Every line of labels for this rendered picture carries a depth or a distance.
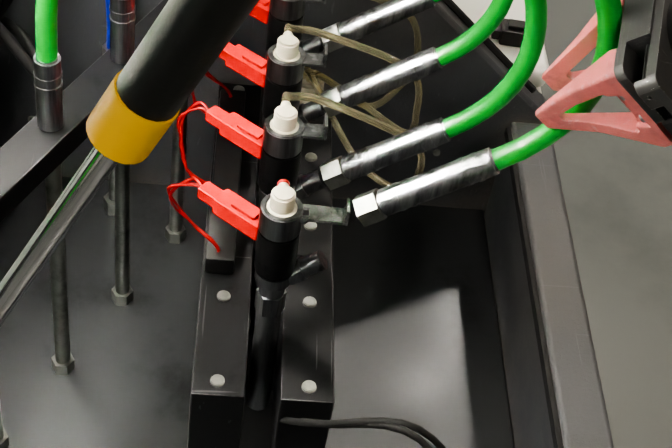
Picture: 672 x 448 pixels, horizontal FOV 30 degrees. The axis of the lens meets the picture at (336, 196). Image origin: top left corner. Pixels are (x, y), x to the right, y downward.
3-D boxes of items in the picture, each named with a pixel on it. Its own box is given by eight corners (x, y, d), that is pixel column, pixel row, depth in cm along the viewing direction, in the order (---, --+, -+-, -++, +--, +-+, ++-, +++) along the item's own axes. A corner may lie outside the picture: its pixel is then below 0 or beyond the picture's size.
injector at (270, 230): (304, 419, 95) (337, 225, 80) (238, 415, 94) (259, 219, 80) (304, 389, 97) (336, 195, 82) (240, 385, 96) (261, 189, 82)
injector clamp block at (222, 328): (312, 518, 97) (335, 400, 87) (182, 511, 97) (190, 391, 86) (313, 210, 122) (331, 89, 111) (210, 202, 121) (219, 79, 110)
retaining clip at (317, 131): (326, 127, 88) (328, 113, 87) (326, 143, 86) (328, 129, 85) (279, 123, 87) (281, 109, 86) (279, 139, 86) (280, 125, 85)
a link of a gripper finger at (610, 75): (501, 114, 72) (645, 63, 66) (520, 25, 76) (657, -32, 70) (568, 181, 75) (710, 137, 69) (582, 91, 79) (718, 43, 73)
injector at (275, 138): (305, 337, 100) (336, 142, 86) (243, 333, 100) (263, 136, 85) (305, 310, 102) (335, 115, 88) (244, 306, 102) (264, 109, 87)
